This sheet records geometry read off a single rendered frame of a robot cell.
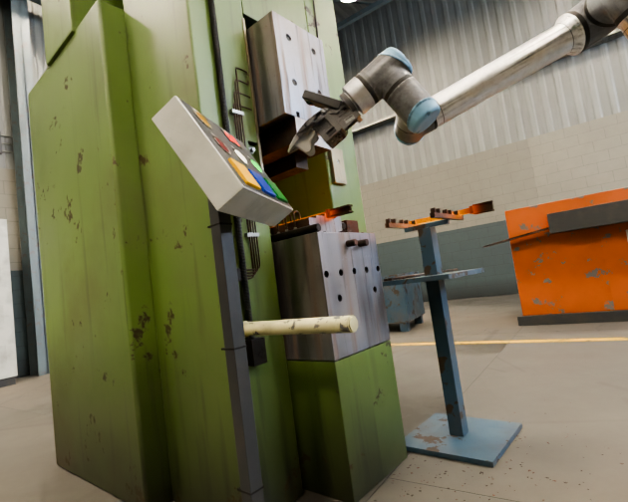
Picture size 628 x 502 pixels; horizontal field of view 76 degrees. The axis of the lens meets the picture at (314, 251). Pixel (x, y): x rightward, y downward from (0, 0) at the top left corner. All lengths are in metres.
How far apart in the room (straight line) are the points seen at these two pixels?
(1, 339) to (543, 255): 6.39
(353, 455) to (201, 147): 1.10
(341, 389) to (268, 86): 1.13
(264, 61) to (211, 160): 0.83
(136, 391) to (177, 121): 1.05
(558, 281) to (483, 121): 5.27
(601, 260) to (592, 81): 5.12
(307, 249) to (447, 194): 7.99
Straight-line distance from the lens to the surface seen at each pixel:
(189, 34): 1.60
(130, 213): 1.71
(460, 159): 9.34
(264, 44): 1.71
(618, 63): 9.41
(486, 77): 1.29
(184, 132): 0.97
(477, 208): 1.90
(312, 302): 1.42
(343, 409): 1.45
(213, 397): 1.44
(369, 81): 1.11
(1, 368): 6.37
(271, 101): 1.60
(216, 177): 0.90
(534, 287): 4.84
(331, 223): 1.56
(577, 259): 4.79
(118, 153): 1.77
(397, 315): 5.18
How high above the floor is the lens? 0.74
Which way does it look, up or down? 5 degrees up
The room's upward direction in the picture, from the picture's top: 8 degrees counter-clockwise
